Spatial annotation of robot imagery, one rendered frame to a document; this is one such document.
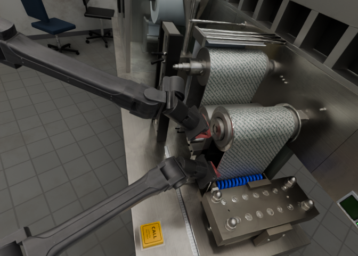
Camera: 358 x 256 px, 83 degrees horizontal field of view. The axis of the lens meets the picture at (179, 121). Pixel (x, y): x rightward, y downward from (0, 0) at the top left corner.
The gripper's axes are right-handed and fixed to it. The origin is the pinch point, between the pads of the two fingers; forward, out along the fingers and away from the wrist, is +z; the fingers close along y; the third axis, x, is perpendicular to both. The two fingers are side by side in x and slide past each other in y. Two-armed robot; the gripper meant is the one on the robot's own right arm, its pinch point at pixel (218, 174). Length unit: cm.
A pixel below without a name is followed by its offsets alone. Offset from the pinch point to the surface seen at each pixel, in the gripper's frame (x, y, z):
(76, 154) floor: -129, -104, -10
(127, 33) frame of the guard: -2, -102, -26
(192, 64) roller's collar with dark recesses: 21.7, -28.8, -20.7
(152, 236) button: -25.2, 10.9, -14.8
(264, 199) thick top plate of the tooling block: 4.6, 11.0, 15.3
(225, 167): 4.8, 0.3, -1.1
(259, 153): 15.8, 0.2, 5.7
